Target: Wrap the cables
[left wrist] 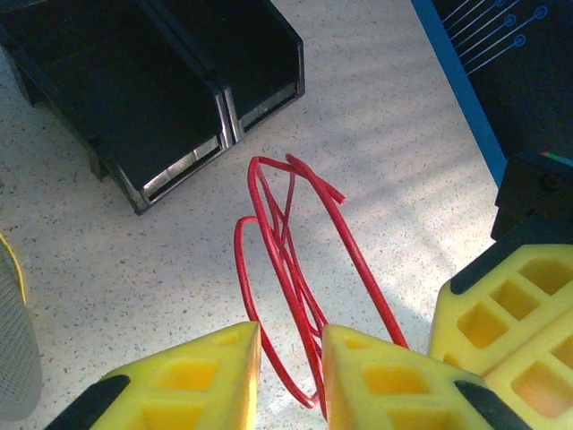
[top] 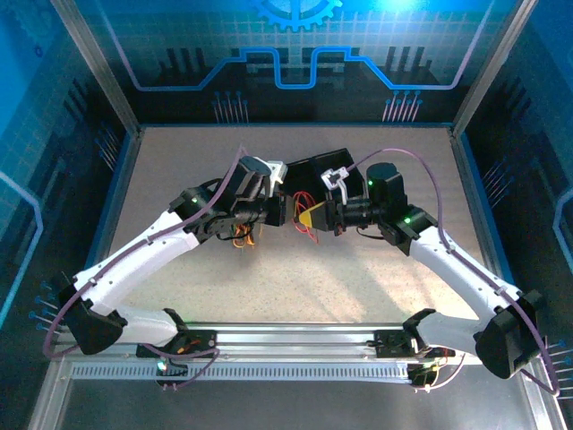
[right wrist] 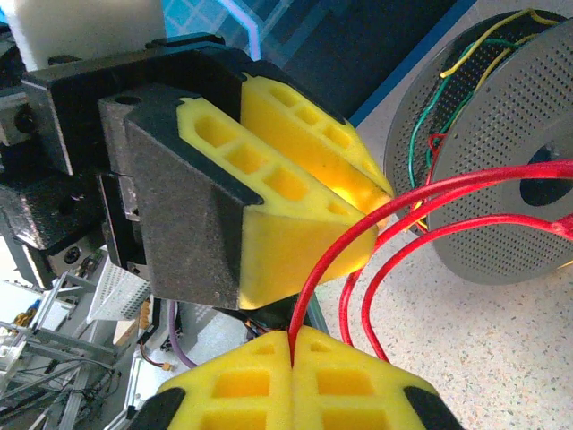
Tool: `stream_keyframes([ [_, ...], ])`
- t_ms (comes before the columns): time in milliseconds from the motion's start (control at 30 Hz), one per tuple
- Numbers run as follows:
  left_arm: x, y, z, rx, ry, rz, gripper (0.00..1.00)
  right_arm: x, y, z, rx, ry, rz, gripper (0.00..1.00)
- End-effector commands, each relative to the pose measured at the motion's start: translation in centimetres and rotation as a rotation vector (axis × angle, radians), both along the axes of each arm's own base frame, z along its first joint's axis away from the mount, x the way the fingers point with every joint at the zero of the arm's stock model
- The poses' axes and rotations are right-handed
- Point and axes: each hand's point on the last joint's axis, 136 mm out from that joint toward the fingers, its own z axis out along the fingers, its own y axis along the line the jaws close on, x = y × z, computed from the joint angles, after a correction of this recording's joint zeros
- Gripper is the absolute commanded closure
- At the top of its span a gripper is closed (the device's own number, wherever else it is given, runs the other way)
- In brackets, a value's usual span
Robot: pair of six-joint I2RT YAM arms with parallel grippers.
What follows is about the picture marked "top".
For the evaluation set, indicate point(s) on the black two-compartment tray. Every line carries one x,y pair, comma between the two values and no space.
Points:
331,159

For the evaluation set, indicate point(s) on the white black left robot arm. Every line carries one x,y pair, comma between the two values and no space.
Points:
134,260

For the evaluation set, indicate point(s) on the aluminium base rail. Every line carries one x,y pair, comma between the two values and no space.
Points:
291,340

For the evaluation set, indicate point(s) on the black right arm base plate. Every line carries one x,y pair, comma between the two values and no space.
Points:
389,342

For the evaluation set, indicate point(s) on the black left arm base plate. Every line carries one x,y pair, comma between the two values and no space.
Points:
206,342

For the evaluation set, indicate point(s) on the aluminium frame post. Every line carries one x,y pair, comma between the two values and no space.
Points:
96,67
492,67

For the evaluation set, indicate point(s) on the small black controller board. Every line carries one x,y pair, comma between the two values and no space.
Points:
172,372
423,376

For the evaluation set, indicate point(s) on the metal front plate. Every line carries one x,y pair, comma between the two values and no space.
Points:
291,403

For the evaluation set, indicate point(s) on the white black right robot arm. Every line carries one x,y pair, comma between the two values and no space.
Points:
456,269

